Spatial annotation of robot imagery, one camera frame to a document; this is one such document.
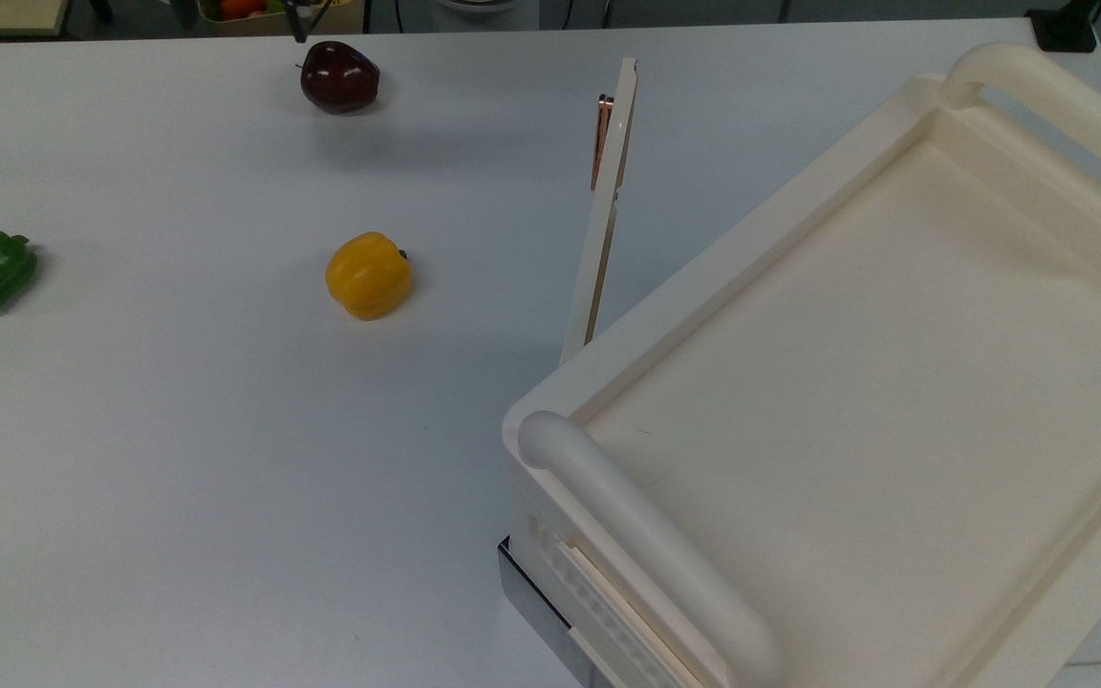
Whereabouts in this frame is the cream cabinet door copper handle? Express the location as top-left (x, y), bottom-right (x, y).
top-left (560, 57), bottom-right (639, 368)

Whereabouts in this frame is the tan bin of toy fruit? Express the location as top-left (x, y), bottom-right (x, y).
top-left (197, 0), bottom-right (366, 37)

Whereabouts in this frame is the black square table clamp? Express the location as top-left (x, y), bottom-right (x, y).
top-left (1026, 0), bottom-right (1101, 54)

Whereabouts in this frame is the yellow bell pepper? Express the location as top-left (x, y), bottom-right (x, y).
top-left (325, 231), bottom-right (414, 322)

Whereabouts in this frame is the dark red apple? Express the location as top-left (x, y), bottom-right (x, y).
top-left (298, 40), bottom-right (381, 116)

